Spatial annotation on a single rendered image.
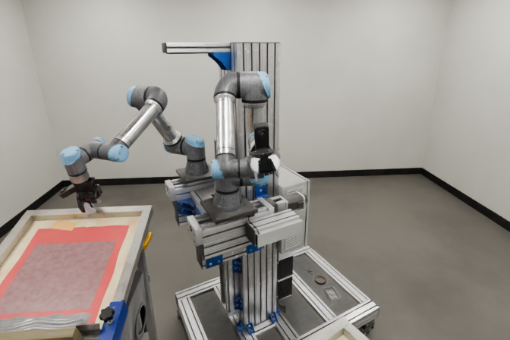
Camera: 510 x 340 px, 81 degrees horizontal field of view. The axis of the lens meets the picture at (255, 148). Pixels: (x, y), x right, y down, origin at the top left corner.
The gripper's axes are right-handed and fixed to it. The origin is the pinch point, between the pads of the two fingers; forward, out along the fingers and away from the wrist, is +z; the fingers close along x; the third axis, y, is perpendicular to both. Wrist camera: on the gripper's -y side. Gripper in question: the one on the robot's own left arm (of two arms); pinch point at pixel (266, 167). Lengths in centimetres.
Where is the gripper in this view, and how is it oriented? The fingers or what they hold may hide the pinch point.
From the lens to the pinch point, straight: 83.6
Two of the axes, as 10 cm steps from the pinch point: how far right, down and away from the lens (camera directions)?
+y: 1.5, 9.4, 3.2
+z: 0.7, 3.1, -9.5
